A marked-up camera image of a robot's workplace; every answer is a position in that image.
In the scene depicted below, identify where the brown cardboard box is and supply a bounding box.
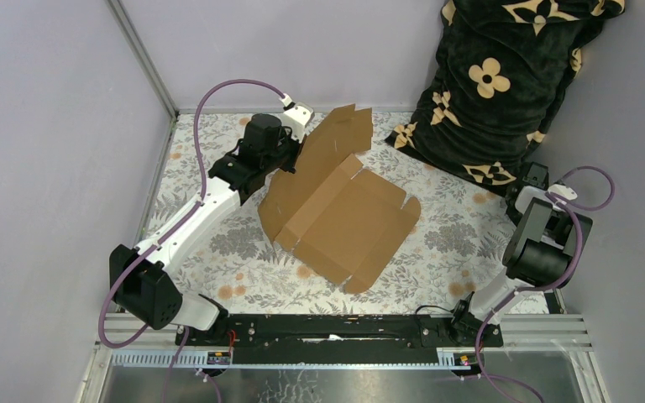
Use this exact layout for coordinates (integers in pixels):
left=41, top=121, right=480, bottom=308
left=258, top=105, right=421, bottom=294

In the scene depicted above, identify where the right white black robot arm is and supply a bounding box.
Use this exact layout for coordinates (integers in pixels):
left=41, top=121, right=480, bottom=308
left=447, top=162, right=593, bottom=346

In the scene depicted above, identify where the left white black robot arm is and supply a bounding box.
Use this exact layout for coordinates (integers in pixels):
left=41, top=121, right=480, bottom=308
left=109, top=107, right=314, bottom=345

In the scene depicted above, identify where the black floral blanket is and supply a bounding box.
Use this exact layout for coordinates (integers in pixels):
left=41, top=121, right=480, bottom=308
left=386, top=0, right=627, bottom=195

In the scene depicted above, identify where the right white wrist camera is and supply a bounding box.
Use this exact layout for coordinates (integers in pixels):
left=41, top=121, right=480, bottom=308
left=547, top=183, right=578, bottom=203

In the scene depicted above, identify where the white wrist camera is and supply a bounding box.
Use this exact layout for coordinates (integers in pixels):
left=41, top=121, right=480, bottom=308
left=547, top=183, right=578, bottom=203
left=281, top=96, right=315, bottom=144

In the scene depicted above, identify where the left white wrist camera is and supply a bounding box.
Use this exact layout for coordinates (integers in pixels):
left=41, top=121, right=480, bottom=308
left=281, top=96, right=315, bottom=144

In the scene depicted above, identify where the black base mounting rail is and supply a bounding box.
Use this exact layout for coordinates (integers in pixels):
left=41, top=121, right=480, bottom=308
left=175, top=314, right=504, bottom=365

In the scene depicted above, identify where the aluminium corner post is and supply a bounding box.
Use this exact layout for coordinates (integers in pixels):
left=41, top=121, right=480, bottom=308
left=105, top=0, right=180, bottom=119

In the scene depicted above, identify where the aluminium frame rail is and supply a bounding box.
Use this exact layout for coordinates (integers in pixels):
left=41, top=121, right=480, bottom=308
left=95, top=312, right=594, bottom=369

